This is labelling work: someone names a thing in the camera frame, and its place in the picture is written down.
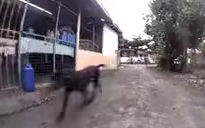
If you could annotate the distant parked vehicles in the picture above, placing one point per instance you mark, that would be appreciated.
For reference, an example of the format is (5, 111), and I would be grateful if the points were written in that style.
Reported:
(135, 60)

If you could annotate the building with metal grille fence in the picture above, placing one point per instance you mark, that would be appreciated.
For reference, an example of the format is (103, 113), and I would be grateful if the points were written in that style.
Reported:
(43, 40)

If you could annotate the blue plastic barrel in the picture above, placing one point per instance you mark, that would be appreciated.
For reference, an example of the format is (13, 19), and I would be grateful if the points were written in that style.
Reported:
(28, 78)

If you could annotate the large green tree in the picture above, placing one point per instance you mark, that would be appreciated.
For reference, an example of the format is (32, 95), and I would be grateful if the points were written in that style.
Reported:
(176, 30)

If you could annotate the dark brown dog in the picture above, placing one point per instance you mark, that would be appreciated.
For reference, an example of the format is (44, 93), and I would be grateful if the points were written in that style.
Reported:
(78, 81)

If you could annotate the concrete kerb strip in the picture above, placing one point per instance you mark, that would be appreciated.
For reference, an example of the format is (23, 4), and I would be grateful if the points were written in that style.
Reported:
(13, 101)

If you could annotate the grey dirt road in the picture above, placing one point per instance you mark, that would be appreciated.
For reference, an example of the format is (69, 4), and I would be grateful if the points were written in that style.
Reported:
(140, 100)

